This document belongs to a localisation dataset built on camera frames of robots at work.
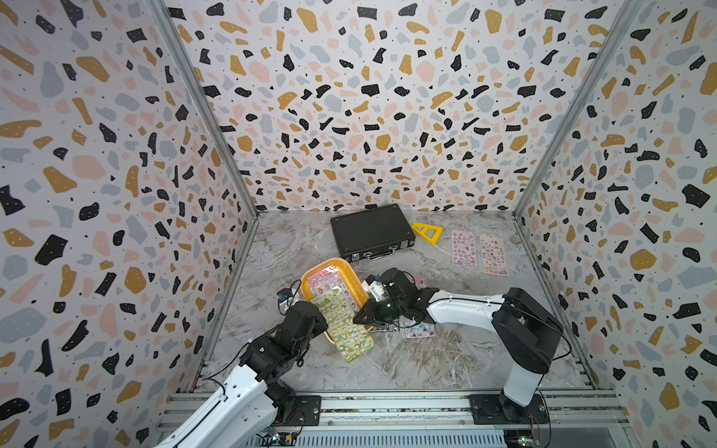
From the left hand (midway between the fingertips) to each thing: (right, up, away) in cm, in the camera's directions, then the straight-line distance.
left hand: (326, 311), depth 79 cm
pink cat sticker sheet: (-1, +8, +9) cm, 12 cm away
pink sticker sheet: (+49, +17, +32) cm, 61 cm away
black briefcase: (+12, +23, +32) cm, 41 cm away
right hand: (+8, -4, +2) cm, 9 cm away
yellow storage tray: (+8, +5, +9) cm, 13 cm away
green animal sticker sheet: (+3, -1, +5) cm, 5 cm away
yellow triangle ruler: (+37, +20, +34) cm, 54 cm away
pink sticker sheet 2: (+60, +14, +30) cm, 69 cm away
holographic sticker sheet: (+28, -9, +10) cm, 31 cm away
